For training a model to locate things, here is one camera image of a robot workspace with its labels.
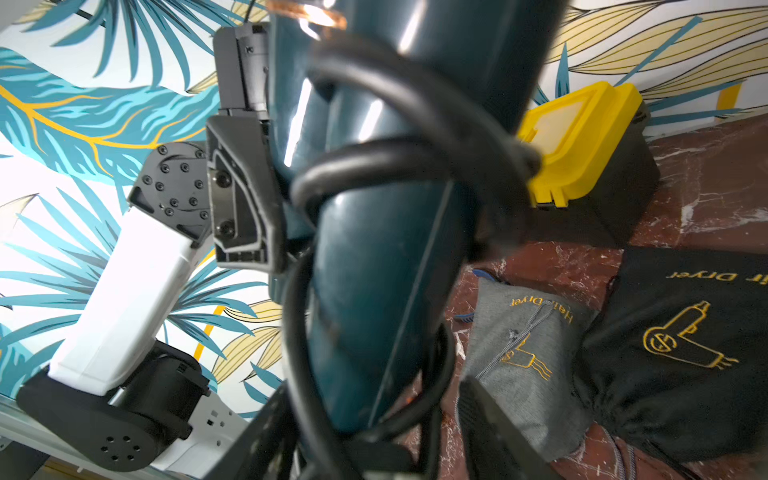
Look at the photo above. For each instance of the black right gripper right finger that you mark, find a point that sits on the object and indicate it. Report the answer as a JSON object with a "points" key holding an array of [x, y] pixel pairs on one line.
{"points": [[493, 446]]}

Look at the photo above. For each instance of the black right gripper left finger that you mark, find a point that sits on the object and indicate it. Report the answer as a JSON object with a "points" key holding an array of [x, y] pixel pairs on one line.
{"points": [[265, 449]]}

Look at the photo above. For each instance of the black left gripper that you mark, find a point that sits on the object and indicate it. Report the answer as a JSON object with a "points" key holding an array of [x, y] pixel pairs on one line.
{"points": [[248, 222]]}

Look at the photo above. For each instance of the grey fabric drawstring pouch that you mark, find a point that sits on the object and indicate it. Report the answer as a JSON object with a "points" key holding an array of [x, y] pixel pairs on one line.
{"points": [[521, 349]]}

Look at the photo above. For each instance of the black hair dryer bag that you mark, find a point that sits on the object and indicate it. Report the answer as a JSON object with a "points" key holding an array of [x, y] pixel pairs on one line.
{"points": [[676, 361]]}

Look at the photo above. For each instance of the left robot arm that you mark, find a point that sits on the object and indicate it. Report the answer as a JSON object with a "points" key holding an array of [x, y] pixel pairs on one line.
{"points": [[113, 391]]}

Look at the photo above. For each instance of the yellow and black toolbox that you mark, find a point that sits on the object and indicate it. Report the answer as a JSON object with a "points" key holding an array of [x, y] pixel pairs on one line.
{"points": [[598, 175]]}

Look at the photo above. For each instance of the blue handled cutting pliers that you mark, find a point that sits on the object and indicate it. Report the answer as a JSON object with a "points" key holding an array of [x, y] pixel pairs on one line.
{"points": [[466, 296]]}

